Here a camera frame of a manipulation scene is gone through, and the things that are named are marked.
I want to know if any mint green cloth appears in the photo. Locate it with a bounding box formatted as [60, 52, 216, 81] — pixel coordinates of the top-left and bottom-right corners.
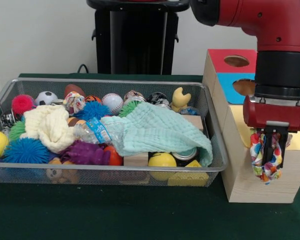
[101, 102, 214, 168]

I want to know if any wooden box with three holes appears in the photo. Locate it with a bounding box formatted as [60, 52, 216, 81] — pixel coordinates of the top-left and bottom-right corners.
[202, 48, 300, 204]

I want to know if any yellow smiley face ball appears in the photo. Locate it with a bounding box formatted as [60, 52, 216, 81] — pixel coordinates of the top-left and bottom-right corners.
[147, 151, 178, 181]

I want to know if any purple knobbly rubber toy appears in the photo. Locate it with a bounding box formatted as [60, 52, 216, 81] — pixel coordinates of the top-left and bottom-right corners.
[61, 139, 112, 166]

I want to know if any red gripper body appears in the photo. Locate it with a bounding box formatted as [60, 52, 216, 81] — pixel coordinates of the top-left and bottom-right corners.
[242, 94, 300, 133]

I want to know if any dark green table cloth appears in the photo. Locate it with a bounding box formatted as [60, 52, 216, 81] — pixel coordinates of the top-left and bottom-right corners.
[0, 72, 300, 240]

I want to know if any black and white soccer ball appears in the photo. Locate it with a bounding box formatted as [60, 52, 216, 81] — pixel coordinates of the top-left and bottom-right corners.
[34, 91, 59, 106]

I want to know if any colourful patterned fabric scrunchie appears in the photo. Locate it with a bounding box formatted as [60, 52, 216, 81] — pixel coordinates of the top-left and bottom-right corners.
[249, 128, 293, 185]

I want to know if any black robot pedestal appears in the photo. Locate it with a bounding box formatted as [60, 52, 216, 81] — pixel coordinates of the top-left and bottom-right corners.
[86, 0, 192, 75]

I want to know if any shallow wire mesh bin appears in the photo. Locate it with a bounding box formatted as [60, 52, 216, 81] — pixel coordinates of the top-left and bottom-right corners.
[0, 77, 229, 187]

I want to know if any cream white cloth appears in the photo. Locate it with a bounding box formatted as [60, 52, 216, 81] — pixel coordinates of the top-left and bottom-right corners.
[23, 104, 77, 154]

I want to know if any large blue spiky ball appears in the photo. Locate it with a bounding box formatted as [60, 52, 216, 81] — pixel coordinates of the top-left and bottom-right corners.
[2, 137, 51, 165]

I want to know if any pink spiky ball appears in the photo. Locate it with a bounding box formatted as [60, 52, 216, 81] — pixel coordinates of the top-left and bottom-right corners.
[11, 94, 37, 116]

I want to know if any crushed clear plastic bottle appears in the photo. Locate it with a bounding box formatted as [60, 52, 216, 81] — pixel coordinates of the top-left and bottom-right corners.
[73, 117, 127, 151]

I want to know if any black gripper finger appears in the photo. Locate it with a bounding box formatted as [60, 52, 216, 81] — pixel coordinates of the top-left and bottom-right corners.
[261, 129, 273, 167]
[277, 132, 289, 169]

